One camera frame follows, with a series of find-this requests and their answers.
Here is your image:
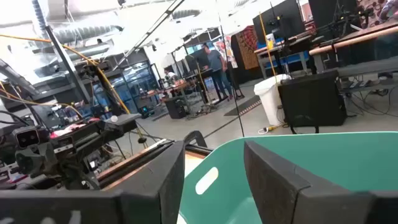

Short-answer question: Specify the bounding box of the coiled black strap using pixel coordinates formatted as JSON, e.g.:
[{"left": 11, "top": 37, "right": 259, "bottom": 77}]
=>
[{"left": 287, "top": 114, "right": 321, "bottom": 135}]

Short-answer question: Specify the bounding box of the person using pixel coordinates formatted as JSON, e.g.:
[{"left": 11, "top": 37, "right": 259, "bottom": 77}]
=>
[
  {"left": 164, "top": 68, "right": 180, "bottom": 85},
  {"left": 201, "top": 43, "right": 234, "bottom": 100}
]

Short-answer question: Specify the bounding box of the colourful poster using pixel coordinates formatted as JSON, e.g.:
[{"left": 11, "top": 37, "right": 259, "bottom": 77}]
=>
[{"left": 213, "top": 35, "right": 239, "bottom": 69}]

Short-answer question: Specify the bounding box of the black equipment case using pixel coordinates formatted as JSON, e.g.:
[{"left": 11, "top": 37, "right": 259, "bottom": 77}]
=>
[{"left": 277, "top": 70, "right": 348, "bottom": 128}]

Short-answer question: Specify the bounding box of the glass fronted cabinet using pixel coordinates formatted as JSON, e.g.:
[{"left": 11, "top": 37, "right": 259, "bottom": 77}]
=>
[{"left": 91, "top": 58, "right": 161, "bottom": 116}]

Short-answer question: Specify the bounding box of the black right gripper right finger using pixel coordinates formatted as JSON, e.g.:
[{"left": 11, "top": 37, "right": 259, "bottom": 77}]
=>
[{"left": 244, "top": 140, "right": 398, "bottom": 224}]

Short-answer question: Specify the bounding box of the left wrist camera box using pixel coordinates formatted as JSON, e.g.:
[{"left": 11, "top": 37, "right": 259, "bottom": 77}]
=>
[{"left": 14, "top": 126, "right": 41, "bottom": 149}]

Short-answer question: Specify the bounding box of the black ceiling rail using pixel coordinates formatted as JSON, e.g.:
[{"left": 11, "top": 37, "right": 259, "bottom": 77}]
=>
[{"left": 112, "top": 0, "right": 187, "bottom": 72}]

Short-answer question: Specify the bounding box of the yellow extension cord white plug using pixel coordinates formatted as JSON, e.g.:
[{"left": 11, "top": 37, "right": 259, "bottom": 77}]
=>
[{"left": 257, "top": 123, "right": 284, "bottom": 135}]

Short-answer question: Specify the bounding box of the yellow pole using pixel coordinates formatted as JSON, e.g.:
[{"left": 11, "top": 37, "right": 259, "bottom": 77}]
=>
[{"left": 258, "top": 12, "right": 278, "bottom": 82}]

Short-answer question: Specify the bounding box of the orange white popcorn pack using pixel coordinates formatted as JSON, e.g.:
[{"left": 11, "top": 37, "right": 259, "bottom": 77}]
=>
[{"left": 49, "top": 117, "right": 100, "bottom": 139}]

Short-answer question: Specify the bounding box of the thin black pole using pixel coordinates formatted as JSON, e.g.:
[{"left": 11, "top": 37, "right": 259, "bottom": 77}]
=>
[{"left": 216, "top": 0, "right": 245, "bottom": 138}]

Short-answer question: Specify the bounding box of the black metal beam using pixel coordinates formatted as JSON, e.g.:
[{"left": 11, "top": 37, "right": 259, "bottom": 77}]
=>
[{"left": 44, "top": 26, "right": 91, "bottom": 103}]

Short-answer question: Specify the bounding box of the cluttered work table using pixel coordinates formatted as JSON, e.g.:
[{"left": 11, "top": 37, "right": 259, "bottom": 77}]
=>
[{"left": 139, "top": 78, "right": 195, "bottom": 102}]

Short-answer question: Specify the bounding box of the black box on floor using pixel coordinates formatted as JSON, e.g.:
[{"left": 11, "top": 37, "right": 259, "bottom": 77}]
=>
[{"left": 164, "top": 96, "right": 187, "bottom": 119}]

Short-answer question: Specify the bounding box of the large black screen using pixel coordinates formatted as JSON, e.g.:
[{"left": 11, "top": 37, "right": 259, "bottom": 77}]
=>
[
  {"left": 252, "top": 0, "right": 307, "bottom": 44},
  {"left": 307, "top": 0, "right": 363, "bottom": 30}
]

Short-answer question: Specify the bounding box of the brown patterned panel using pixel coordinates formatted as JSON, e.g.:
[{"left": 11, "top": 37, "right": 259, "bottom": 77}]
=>
[{"left": 234, "top": 25, "right": 259, "bottom": 71}]

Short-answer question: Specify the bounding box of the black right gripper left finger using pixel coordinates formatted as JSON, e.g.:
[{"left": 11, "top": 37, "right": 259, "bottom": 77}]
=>
[{"left": 0, "top": 140, "right": 187, "bottom": 224}]

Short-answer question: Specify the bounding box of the silver ventilation duct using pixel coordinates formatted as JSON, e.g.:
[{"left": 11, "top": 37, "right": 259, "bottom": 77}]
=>
[{"left": 52, "top": 24, "right": 124, "bottom": 45}]

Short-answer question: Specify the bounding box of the wooden workbench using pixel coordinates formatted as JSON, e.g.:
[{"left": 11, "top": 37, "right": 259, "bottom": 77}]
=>
[{"left": 309, "top": 21, "right": 398, "bottom": 75}]

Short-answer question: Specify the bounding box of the blue framed table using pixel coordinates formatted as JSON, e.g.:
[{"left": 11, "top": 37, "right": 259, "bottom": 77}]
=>
[{"left": 254, "top": 33, "right": 312, "bottom": 80}]

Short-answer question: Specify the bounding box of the white trash bin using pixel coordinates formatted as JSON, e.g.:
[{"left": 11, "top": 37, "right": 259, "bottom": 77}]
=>
[{"left": 253, "top": 73, "right": 292, "bottom": 127}]

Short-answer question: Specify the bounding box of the yellow cable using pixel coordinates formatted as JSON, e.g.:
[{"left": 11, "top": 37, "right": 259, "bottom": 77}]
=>
[{"left": 0, "top": 33, "right": 131, "bottom": 115}]

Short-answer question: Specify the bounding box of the teal plastic basket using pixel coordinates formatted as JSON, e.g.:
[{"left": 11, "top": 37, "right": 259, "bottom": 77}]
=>
[{"left": 177, "top": 131, "right": 398, "bottom": 224}]

